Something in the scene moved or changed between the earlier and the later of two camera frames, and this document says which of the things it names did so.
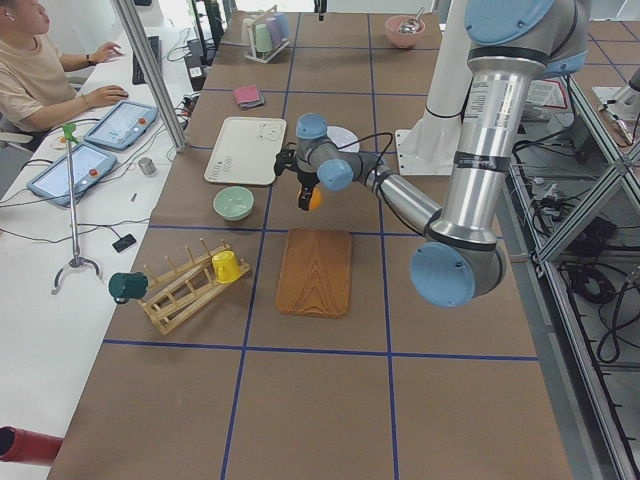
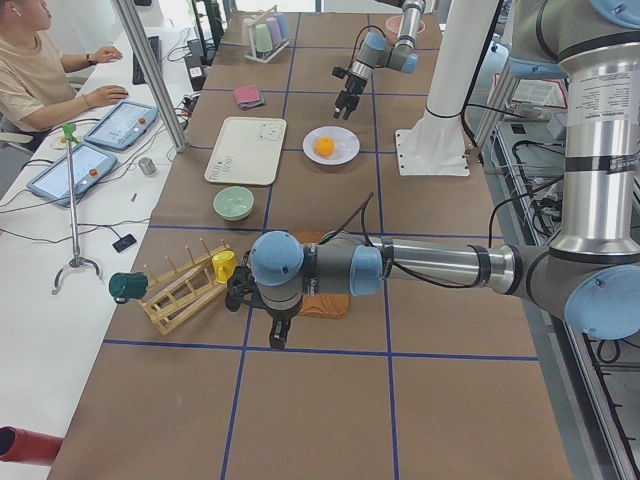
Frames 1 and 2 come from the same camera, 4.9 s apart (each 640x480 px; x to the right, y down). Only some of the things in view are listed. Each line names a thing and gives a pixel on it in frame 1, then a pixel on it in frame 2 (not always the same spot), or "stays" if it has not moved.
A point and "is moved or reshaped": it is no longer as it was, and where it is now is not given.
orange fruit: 316,198 is moved or reshaped
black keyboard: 137,75 stays
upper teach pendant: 124,126 stays
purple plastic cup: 275,31 stays
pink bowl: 401,40 stays
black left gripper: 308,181 to 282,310
